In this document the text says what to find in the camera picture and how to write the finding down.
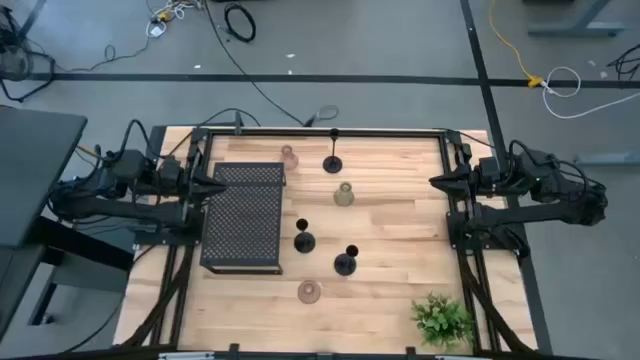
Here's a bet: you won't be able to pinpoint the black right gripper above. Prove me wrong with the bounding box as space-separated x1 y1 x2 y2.
428 155 502 201

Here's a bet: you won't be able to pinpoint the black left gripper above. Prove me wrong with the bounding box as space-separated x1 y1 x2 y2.
157 155 227 202

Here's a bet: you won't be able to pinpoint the pink ribbed glass candle holder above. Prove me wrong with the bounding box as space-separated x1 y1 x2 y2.
279 144 300 171
297 279 322 305

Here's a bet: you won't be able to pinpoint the tall black candlestick holder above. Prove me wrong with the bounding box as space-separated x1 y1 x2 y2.
322 127 344 175
293 217 317 255
333 244 360 277

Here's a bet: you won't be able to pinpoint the green ribbed glass candle holder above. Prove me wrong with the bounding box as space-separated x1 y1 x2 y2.
333 181 355 208

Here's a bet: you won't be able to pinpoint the green plant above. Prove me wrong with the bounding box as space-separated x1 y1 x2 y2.
409 292 475 350

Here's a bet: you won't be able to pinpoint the black perforated metal shelf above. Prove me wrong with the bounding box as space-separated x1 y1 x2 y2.
199 161 287 276

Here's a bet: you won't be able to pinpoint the long black floor tape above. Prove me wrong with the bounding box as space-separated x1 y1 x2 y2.
27 72 640 90

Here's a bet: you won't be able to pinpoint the grey metal desk foot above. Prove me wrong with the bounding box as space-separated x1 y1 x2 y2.
573 152 640 167

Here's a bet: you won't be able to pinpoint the dark grey desk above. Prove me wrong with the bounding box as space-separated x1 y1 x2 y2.
0 104 136 344

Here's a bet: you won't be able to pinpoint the grey metal desk leg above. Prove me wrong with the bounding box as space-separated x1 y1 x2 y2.
522 0 626 39

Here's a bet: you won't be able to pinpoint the arched black cable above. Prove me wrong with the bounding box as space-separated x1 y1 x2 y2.
167 107 262 156

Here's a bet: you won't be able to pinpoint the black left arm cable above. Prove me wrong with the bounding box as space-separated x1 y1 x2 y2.
117 118 154 164

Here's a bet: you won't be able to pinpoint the black sleeved cable bundle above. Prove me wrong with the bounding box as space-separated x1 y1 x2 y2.
457 249 531 354
119 243 197 349

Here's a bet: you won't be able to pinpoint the long black floor cable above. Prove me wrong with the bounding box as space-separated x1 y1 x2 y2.
202 0 307 127

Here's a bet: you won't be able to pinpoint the grey looped cable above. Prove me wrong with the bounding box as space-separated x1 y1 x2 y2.
303 103 340 127

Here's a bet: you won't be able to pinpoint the yellow extension cable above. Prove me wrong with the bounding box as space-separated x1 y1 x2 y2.
488 0 545 89

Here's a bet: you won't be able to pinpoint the white and yellow cable cluster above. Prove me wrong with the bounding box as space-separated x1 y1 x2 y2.
144 0 206 39

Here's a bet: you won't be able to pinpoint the coiled black cable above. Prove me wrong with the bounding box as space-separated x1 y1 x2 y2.
223 2 257 44

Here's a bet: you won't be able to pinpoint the tangled black cables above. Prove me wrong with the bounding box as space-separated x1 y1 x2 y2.
606 42 640 81

